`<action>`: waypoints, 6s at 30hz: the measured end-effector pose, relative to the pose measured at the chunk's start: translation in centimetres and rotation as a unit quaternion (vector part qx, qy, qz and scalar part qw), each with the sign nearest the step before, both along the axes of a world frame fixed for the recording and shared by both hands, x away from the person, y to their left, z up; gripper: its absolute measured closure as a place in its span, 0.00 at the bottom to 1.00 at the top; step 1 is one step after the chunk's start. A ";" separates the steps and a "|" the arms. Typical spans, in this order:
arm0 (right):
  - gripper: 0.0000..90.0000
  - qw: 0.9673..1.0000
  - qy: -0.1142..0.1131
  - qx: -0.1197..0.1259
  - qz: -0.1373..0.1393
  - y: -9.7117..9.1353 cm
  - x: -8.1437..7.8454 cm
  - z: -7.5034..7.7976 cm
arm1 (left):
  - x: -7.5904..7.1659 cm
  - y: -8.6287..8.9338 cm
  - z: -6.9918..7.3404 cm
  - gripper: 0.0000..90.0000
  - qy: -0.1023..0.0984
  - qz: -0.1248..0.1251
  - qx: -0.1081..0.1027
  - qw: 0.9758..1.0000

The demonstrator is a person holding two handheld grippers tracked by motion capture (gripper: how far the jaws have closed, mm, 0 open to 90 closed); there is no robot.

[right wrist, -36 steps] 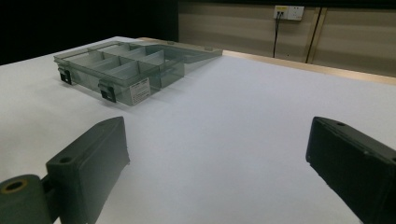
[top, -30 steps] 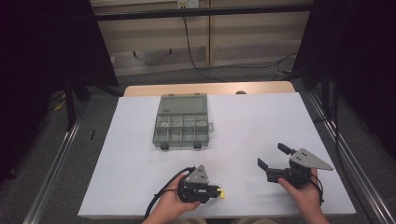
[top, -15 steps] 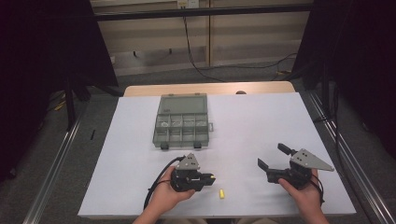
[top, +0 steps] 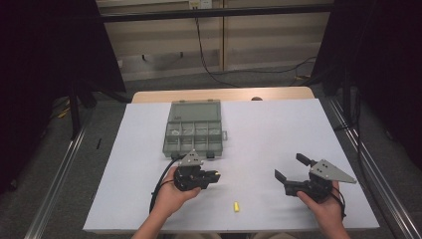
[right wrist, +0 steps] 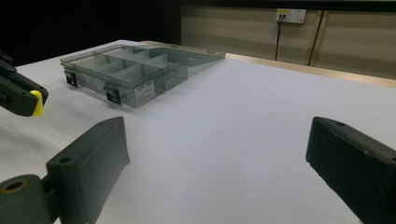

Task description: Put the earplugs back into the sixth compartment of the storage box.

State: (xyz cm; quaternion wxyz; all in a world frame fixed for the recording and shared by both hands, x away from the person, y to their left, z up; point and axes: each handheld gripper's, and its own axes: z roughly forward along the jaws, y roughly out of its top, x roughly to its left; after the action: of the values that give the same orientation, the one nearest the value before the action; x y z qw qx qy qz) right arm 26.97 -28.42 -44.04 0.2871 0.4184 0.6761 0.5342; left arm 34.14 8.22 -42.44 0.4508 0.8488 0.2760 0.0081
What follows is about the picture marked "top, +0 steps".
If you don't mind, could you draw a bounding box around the black curtain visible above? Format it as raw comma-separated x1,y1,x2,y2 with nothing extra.
311,0,422,171
0,0,127,195

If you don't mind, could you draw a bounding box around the person's left hand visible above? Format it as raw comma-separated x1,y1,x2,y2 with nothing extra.
153,165,202,217

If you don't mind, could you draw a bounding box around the person's right hand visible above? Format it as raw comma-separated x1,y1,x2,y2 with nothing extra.
297,181,346,225

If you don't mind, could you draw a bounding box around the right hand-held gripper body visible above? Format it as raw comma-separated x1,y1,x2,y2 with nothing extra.
304,158,358,204

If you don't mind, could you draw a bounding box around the black hanging wall cable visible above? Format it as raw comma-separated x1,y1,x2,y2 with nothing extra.
193,16,241,90

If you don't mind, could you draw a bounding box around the green translucent compartment box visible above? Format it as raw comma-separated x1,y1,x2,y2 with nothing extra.
161,100,229,161

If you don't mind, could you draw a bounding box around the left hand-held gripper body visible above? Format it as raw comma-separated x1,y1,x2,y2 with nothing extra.
173,148,205,192

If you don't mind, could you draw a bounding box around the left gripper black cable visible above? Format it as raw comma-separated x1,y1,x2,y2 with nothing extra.
148,154,187,214

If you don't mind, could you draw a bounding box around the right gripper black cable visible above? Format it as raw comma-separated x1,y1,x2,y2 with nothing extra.
329,184,347,221

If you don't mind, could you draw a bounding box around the metal floor rail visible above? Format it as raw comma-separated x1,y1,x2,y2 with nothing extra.
24,123,90,239
327,97,422,239

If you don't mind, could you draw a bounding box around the black horizontal bar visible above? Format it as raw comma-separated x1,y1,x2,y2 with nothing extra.
99,3,334,24

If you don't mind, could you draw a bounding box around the black stand leg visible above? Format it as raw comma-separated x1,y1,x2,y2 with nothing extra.
68,81,83,140

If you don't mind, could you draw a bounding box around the white table sheet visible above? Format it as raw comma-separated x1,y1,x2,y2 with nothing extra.
83,98,380,233

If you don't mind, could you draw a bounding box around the black floor cable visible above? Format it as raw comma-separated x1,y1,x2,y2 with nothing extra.
212,55,318,88

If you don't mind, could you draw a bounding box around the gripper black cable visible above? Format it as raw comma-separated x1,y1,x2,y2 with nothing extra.
329,184,347,221
148,154,187,214

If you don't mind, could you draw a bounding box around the white wall socket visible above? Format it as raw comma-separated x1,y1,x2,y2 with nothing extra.
188,0,213,10

